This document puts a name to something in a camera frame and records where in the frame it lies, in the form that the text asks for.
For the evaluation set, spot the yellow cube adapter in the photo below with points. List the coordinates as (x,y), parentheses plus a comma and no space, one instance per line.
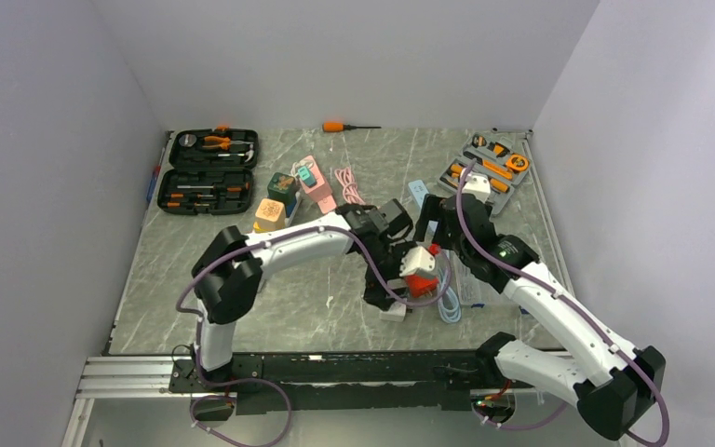
(259,228)

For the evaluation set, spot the grey tool case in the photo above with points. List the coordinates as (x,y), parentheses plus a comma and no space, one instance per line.
(496,159)

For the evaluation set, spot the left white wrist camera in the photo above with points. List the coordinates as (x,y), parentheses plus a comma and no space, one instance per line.
(418,262)

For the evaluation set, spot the pink power strip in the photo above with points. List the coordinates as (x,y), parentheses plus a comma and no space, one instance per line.
(322,193)

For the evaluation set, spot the dark green cube adapter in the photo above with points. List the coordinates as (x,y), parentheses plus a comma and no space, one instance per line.
(282,188)

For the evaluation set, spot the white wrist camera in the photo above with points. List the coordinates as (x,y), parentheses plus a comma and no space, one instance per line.
(478,186)
(418,262)

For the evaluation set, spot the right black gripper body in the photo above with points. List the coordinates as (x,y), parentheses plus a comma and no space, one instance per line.
(433,209)

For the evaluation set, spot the white cube adapter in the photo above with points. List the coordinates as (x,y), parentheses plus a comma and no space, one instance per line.
(395,313)

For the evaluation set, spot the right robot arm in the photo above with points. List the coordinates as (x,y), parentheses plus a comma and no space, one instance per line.
(610,382)

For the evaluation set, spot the beige cube adapter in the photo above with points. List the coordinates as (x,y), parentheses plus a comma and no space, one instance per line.
(270,215)

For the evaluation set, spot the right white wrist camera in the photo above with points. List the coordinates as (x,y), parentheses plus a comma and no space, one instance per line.
(478,186)

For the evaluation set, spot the clear screw box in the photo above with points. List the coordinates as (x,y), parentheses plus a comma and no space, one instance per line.
(470,291)

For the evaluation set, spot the white power strip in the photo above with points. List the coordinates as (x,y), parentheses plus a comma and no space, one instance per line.
(288,222)

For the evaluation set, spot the blue red pen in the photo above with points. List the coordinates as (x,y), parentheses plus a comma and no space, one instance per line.
(157,169)

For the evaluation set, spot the red cube adapter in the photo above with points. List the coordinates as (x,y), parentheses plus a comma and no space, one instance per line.
(420,288)

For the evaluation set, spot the orange handled screwdriver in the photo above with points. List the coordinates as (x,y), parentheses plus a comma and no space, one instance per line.
(336,127)

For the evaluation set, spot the teal cube adapter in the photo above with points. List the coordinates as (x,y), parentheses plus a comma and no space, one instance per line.
(307,177)

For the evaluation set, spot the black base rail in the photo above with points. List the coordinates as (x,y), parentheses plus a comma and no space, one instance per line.
(263,383)

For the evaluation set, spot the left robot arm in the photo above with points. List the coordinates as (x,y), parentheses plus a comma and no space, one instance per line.
(228,276)

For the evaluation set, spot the black tool case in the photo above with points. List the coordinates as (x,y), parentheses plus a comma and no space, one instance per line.
(211,172)

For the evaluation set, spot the light blue power strip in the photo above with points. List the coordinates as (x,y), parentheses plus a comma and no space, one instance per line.
(418,192)

